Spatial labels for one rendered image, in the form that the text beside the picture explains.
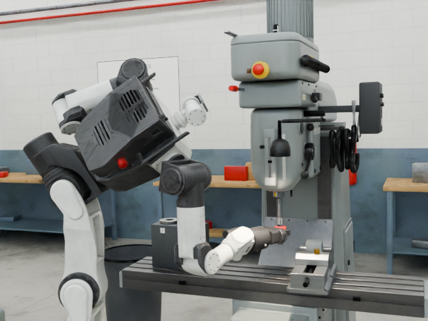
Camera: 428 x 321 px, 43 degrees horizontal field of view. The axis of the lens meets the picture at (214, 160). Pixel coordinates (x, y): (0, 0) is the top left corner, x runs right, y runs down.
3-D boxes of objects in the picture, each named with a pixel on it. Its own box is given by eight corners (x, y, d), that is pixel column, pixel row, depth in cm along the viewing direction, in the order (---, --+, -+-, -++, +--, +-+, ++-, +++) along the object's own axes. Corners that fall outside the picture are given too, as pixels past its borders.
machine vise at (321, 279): (328, 295, 189) (328, 264, 188) (286, 292, 194) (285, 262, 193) (337, 268, 222) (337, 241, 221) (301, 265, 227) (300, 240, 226)
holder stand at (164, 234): (197, 272, 221) (195, 224, 219) (151, 267, 231) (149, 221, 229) (210, 265, 232) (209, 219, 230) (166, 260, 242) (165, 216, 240)
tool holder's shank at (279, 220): (281, 227, 212) (280, 199, 211) (274, 226, 214) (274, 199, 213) (285, 225, 215) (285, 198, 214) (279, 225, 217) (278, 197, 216)
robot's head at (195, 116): (177, 120, 178) (199, 104, 177) (172, 107, 187) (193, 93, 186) (188, 134, 182) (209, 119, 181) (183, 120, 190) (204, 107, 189)
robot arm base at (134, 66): (115, 91, 182) (148, 86, 182) (113, 59, 187) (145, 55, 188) (123, 113, 196) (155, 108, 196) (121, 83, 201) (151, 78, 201)
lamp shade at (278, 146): (274, 157, 183) (274, 139, 182) (266, 155, 190) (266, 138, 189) (293, 156, 185) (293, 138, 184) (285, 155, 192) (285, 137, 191)
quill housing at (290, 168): (300, 192, 201) (299, 106, 198) (247, 191, 208) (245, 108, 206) (309, 186, 219) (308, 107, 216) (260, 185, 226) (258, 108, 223)
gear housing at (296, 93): (302, 106, 194) (301, 78, 194) (237, 108, 203) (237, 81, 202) (318, 107, 226) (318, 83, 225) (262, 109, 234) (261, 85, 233)
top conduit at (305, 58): (310, 64, 186) (310, 54, 185) (298, 65, 187) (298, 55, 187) (330, 72, 228) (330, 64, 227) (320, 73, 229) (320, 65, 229)
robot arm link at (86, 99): (54, 122, 183) (116, 99, 186) (44, 92, 188) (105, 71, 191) (64, 137, 194) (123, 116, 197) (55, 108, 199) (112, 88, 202)
